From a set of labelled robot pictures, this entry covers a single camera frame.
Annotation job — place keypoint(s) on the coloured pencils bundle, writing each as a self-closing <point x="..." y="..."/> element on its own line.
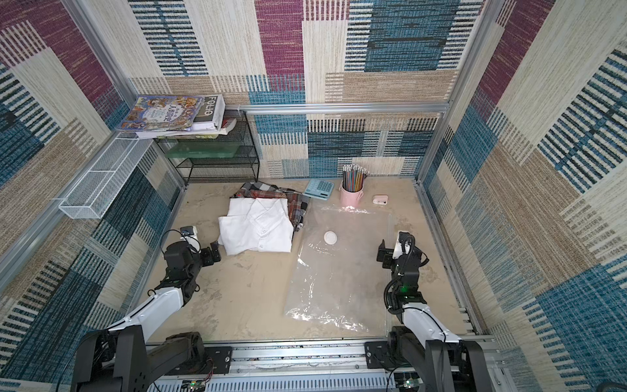
<point x="353" y="177"/>

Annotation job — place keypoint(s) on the colourful picture book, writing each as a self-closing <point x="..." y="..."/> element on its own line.
<point x="161" y="113"/>

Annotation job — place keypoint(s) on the black wire shelf rack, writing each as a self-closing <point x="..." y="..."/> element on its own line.
<point x="228" y="158"/>

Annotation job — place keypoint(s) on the white wire basket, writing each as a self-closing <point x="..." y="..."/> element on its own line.
<point x="95" y="191"/>

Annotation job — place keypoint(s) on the white shirt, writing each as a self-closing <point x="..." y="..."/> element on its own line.
<point x="260" y="225"/>

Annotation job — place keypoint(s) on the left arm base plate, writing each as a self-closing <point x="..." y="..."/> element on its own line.
<point x="215" y="359"/>

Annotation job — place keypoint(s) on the red plaid shirt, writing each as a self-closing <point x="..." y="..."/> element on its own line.
<point x="297" y="203"/>

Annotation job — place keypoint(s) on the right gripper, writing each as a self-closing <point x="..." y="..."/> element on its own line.
<point x="385" y="254"/>

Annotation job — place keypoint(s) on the clear plastic vacuum bag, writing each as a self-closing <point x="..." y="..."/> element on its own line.
<point x="337" y="280"/>

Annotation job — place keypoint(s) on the black white Folio book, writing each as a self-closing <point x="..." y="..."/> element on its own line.
<point x="210" y="115"/>

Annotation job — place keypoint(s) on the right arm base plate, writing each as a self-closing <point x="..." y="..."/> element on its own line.
<point x="382" y="354"/>

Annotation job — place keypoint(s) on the teal calculator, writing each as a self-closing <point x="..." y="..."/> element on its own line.
<point x="319" y="189"/>

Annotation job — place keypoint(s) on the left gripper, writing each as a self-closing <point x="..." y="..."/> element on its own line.
<point x="204" y="253"/>

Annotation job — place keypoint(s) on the pink pencil cup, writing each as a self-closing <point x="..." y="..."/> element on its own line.
<point x="350" y="199"/>

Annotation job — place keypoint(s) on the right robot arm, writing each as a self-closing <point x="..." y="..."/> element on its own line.
<point x="443" y="360"/>

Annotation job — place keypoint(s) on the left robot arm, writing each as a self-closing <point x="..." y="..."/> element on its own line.
<point x="116" y="358"/>

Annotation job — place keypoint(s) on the pink eraser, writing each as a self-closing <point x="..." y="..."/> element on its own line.
<point x="380" y="199"/>

